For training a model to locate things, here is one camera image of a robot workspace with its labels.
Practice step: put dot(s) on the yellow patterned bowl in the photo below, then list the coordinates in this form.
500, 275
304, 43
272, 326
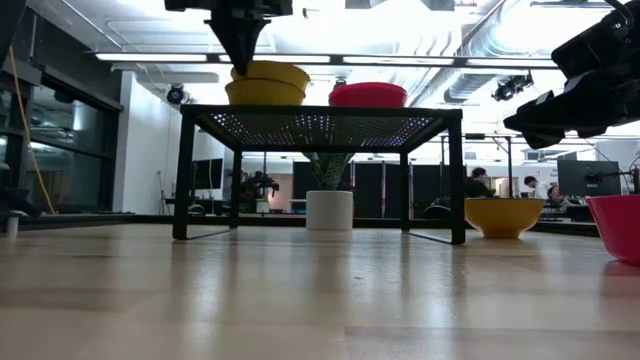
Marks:
265, 96
502, 217
280, 75

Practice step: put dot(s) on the person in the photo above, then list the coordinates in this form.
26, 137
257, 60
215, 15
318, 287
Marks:
479, 186
555, 196
537, 189

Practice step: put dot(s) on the black ceiling spot lamp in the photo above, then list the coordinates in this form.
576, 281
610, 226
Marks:
340, 81
175, 95

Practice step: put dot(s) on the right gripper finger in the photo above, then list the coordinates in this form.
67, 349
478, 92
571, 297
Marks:
590, 105
542, 139

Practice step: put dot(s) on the black computer monitor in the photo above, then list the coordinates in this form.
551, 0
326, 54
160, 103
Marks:
589, 177

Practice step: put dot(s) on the black perforated metal shelf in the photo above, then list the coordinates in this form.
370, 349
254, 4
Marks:
320, 111

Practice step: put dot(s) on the black room divider panel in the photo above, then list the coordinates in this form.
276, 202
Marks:
375, 190

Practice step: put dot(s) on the white short post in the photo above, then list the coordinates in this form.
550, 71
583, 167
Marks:
12, 224

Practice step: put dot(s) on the black ceiling camera mount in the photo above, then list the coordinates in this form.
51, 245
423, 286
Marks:
510, 87

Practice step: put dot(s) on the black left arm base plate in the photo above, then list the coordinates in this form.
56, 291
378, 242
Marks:
15, 202

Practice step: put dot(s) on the black background rig stand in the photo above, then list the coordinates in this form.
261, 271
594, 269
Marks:
509, 160

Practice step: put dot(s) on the white plant pot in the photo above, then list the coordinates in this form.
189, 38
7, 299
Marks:
330, 210

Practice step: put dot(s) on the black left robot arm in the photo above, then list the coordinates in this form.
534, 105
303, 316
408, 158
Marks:
10, 20

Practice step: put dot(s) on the long ceiling light bar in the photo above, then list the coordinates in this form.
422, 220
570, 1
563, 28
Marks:
160, 57

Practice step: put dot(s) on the green snake plant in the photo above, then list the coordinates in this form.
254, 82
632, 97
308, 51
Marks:
327, 172

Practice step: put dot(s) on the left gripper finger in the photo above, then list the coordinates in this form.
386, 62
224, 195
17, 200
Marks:
252, 35
230, 40

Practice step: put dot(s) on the black wall screen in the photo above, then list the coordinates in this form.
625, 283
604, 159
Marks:
207, 174

